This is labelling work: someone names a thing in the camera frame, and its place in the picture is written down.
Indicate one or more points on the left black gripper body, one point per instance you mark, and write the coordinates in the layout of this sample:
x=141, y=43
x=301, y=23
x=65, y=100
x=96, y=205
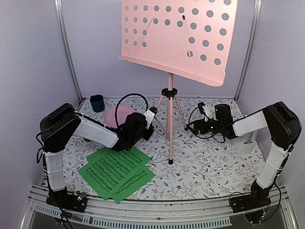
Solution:
x=139, y=136

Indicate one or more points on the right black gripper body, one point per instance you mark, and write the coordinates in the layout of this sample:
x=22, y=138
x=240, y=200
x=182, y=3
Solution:
x=217, y=129

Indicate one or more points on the green sheet music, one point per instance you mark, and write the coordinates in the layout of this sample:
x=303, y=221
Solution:
x=132, y=155
x=106, y=175
x=137, y=181

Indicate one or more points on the pink music stand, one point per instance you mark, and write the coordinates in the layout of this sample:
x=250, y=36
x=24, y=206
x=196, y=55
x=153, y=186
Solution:
x=188, y=38

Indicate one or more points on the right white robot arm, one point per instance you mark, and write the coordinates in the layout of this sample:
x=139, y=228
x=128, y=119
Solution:
x=284, y=127

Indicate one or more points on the pink plate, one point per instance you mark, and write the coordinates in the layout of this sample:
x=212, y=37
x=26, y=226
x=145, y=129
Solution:
x=122, y=113

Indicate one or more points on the white metronome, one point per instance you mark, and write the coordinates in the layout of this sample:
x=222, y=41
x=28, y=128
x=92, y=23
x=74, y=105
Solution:
x=245, y=144

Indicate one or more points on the dark blue cup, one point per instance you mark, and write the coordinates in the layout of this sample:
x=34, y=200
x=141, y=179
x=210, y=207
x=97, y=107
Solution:
x=97, y=103

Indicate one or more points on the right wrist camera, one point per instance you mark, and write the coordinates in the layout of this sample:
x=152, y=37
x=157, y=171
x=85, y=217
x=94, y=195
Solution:
x=204, y=109

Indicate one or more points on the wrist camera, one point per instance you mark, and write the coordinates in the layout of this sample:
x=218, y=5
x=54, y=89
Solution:
x=204, y=109
x=149, y=115

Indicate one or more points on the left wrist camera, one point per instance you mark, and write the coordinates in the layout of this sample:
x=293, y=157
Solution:
x=149, y=115

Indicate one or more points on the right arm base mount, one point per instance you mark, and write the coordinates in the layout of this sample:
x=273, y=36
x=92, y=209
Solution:
x=255, y=210

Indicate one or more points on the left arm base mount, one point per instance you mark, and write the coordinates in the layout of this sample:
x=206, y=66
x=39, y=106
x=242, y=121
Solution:
x=63, y=199

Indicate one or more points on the front aluminium rail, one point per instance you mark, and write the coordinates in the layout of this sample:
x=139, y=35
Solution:
x=141, y=214

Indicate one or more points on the right aluminium frame post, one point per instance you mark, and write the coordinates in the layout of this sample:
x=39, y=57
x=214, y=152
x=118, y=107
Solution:
x=249, y=50

